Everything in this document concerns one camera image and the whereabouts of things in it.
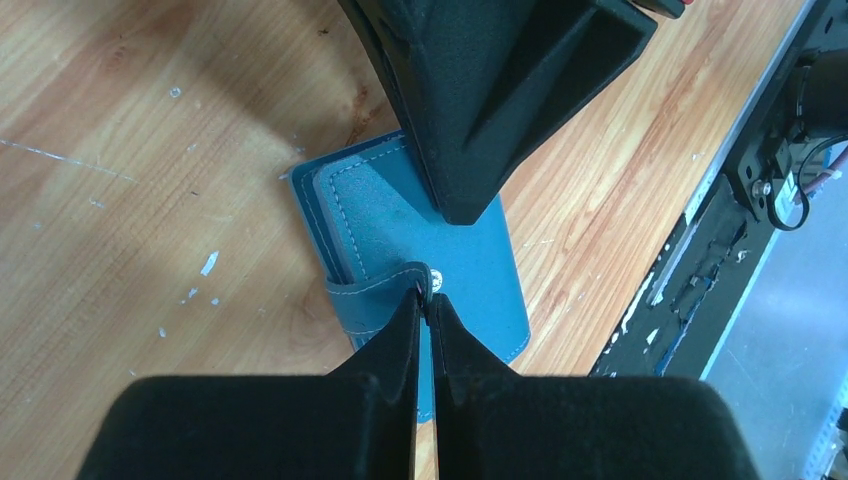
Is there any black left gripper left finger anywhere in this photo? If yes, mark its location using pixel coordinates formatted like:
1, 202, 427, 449
78, 289, 422, 479

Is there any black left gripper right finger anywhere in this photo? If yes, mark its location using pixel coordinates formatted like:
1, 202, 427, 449
427, 294, 758, 479

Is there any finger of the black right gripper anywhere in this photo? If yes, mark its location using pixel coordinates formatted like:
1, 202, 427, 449
341, 0, 658, 225

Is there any blue leather card holder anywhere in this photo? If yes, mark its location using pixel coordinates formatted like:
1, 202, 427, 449
288, 129, 533, 425

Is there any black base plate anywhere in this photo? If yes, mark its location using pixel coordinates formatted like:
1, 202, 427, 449
591, 1, 847, 377

